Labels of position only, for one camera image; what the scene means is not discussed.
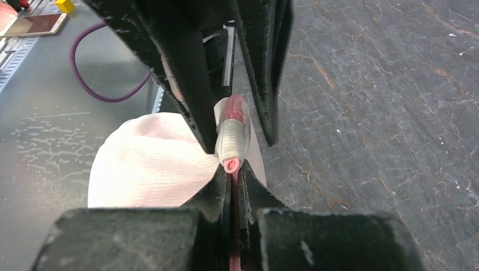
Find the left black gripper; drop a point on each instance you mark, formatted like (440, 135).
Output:
(186, 47)

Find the smartphone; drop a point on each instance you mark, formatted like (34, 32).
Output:
(38, 25)

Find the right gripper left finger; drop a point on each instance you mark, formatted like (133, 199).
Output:
(193, 236)

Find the yellow block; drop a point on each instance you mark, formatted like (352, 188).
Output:
(66, 6)

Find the white cable tray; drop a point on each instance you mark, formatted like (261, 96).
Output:
(13, 53)

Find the white mesh laundry bag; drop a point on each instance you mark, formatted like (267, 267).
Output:
(153, 161)

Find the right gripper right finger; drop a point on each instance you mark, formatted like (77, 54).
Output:
(275, 237)

